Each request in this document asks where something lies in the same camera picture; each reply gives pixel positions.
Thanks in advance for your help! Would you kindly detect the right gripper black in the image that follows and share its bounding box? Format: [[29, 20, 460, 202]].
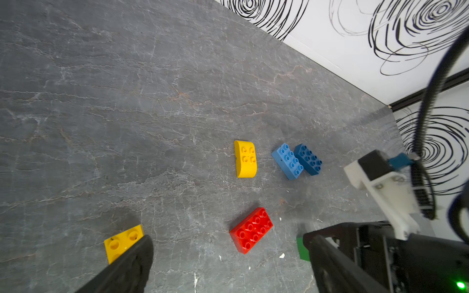
[[303, 221, 469, 293]]

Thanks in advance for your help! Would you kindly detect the red long lego brick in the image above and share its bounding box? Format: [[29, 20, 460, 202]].
[[230, 207, 273, 255]]

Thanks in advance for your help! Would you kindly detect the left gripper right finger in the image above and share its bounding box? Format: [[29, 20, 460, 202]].
[[309, 236, 388, 293]]

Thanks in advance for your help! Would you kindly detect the light blue lego brick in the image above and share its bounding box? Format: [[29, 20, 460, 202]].
[[271, 144, 304, 180]]

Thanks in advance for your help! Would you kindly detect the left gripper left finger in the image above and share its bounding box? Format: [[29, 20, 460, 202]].
[[77, 235, 154, 293]]

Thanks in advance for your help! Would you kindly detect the dark blue lego brick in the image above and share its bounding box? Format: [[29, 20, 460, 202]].
[[294, 144, 322, 176]]

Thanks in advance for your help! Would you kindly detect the green small lego brick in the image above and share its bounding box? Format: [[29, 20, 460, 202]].
[[296, 237, 310, 262]]

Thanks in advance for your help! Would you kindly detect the yellow small lego brick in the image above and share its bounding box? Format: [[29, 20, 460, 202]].
[[104, 225, 144, 264]]

